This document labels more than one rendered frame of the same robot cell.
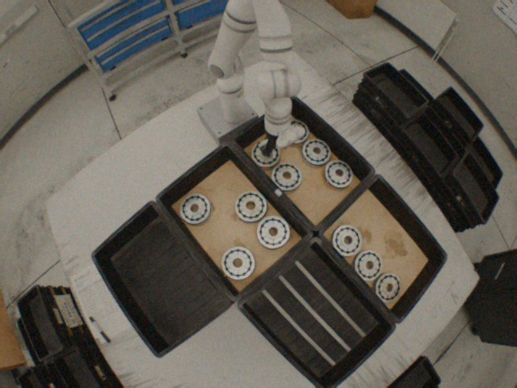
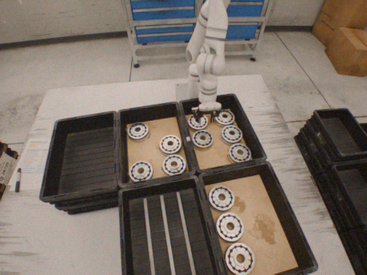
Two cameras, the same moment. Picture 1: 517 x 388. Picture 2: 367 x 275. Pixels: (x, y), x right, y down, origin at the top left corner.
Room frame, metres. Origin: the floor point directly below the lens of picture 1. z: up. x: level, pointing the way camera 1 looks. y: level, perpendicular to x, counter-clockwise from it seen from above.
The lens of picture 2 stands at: (-0.19, -0.26, 1.62)
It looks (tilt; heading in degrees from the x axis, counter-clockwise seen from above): 55 degrees down; 28
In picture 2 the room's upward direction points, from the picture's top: straight up
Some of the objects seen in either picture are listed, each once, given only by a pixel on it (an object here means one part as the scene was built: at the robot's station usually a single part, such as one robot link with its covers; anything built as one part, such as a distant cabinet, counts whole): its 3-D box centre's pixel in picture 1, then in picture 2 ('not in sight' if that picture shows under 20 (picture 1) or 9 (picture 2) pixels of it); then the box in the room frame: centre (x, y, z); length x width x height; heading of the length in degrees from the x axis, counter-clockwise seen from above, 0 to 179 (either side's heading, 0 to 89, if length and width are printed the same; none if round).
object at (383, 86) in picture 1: (384, 107); (326, 146); (1.03, -0.90, 0.37); 0.40 x 0.30 x 0.45; 33
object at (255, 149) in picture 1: (266, 153); (197, 121); (0.40, -0.03, 0.86); 0.10 x 0.10 x 0.01
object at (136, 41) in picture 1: (127, 29); (164, 19); (1.81, 1.05, 0.60); 0.72 x 0.03 x 0.56; 123
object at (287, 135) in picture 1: (282, 123); (208, 96); (0.39, -0.07, 1.05); 0.11 x 0.09 x 0.06; 33
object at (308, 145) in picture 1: (317, 151); (231, 133); (0.41, -0.21, 0.86); 0.10 x 0.10 x 0.01
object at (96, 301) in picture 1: (97, 301); (35, 161); (-0.15, 0.69, 0.70); 0.33 x 0.23 x 0.01; 33
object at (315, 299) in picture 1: (318, 317); (167, 240); (-0.14, -0.17, 0.87); 0.40 x 0.30 x 0.11; 39
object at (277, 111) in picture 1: (275, 95); (207, 73); (0.41, -0.05, 1.15); 0.09 x 0.07 x 0.15; 97
